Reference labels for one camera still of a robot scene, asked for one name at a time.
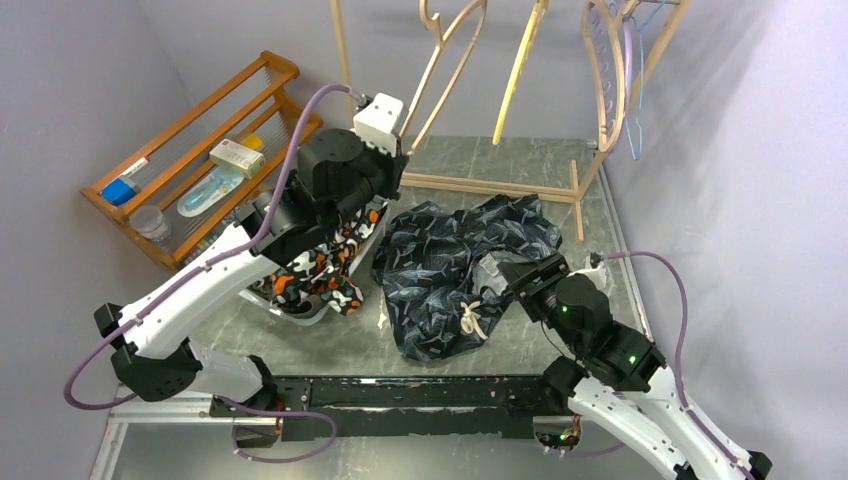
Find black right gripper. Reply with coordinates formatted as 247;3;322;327
497;251;584;355

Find dark patterned shorts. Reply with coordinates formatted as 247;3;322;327
371;195;562;362

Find orange camo shorts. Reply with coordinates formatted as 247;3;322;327
254;198;391;317

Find light blue wire hanger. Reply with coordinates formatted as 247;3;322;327
619;0;670;162

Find light wooden hanger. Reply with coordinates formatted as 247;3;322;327
400;0;489;156

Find cream yellow hanger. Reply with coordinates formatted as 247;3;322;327
492;0;550;145

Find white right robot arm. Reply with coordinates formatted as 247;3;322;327
498;254;773;479

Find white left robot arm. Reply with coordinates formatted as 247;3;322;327
94;126;408;416

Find white plastic laundry basket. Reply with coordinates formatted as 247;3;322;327
235;192;392;327

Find white medicine box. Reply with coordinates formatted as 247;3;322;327
209;139;266;179

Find blue blister pack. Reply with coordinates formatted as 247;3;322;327
177;166;245;218

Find orange wooden shelf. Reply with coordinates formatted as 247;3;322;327
80;51;302;271

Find clear plastic cup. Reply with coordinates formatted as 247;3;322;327
129;205;171;241

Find blue box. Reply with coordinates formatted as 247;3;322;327
100;176;141;206

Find wooden clothes rack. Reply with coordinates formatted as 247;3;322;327
329;0;696;243

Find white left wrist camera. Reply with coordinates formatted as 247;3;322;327
353;93;406;157

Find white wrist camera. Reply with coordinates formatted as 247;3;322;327
353;93;406;157
574;253;608;291

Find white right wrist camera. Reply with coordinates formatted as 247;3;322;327
574;253;608;291

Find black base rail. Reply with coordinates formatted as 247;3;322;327
209;374;574;446

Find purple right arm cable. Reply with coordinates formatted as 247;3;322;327
596;250;760;480

